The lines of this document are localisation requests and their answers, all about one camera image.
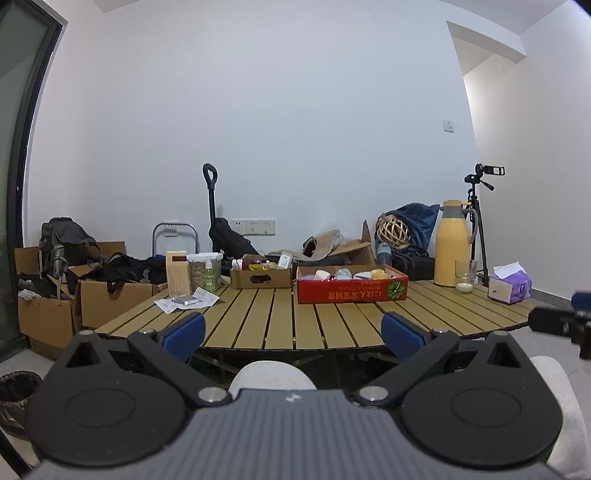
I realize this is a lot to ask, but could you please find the red cardboard box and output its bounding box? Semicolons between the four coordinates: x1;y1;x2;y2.
296;265;410;305

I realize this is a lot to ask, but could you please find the dark blue cloth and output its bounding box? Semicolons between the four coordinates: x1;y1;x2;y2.
387;202;440;253

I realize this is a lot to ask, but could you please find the rattan ball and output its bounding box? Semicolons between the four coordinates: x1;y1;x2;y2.
376;215;411;248

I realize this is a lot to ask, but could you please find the person's left leg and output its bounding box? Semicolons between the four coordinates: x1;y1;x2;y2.
228;361;318;403

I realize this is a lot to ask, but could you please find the glass cup with candle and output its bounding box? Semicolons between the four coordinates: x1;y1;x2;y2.
454;259;479;294

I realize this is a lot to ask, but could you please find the grey backpack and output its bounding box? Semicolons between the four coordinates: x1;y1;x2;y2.
39;216;101;278

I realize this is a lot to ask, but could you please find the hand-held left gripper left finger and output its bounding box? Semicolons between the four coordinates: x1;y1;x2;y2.
55;312;232;407

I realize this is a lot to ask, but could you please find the large open cardboard box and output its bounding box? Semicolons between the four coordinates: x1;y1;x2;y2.
265;220;378;269

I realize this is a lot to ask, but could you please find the person's right leg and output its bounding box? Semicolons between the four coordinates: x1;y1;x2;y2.
529;355;591;480

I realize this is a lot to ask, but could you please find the yellow thermos jug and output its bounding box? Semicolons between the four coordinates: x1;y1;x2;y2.
433;199;479;287

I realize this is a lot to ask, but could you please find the black trolley handle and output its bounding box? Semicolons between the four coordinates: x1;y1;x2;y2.
202;162;223;253

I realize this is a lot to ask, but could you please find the black tripod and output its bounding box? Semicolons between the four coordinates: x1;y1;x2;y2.
464;184;491;288

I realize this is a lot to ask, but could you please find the purple tissue pack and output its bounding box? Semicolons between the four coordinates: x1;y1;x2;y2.
488;261;533;305

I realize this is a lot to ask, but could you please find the black cloth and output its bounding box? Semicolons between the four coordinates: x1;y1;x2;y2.
68;252;168;292

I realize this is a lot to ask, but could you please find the black camcorder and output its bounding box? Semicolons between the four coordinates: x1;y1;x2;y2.
464;162;506;191

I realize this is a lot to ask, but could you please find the green spray bottle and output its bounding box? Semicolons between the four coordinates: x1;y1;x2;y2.
202;258;218;295

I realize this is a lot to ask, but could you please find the black bag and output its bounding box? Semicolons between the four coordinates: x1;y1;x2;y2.
209;217;260;258

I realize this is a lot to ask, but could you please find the tan wooden box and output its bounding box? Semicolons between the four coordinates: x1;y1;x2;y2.
165;250;190;297

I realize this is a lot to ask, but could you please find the clear grain container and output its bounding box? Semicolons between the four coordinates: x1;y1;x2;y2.
187;252;223;292

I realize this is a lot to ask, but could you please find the brown cardboard tray box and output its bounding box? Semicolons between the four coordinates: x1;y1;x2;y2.
229;264;294;291

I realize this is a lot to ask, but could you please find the glass sliding door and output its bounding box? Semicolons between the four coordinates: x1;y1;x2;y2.
0;0;64;352

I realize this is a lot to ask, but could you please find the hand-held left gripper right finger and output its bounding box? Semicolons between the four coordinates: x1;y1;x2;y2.
358;312;529;407

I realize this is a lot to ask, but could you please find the white folding stool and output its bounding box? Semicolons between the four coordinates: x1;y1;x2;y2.
152;222;201;258

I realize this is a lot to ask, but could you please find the white paper sheet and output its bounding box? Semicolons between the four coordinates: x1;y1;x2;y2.
154;287;221;315

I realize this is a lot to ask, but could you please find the person's leg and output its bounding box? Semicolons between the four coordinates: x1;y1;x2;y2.
228;361;318;403
529;355;591;480

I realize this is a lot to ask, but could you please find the black mesh trash bin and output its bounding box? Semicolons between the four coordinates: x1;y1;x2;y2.
0;371;43;440

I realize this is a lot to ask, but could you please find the white wall outlet strip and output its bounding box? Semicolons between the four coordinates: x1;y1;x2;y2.
230;219;277;236

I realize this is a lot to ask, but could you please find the beige cloth bag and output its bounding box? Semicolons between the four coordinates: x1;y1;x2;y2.
302;230;345;260

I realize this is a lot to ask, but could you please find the black suitcase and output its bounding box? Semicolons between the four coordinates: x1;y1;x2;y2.
392;248;436;282

